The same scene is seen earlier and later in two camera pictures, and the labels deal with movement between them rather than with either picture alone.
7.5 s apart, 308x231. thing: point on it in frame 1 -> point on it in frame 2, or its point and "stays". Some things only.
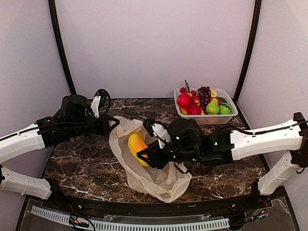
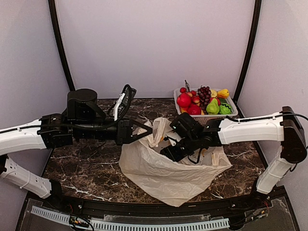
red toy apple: [184, 100] stays
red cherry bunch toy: [183, 90] stays
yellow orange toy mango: [136, 144] -> [224, 93]
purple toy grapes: [204, 93] stays
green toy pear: [212, 108] stays
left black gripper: [105, 129] -> [124, 132]
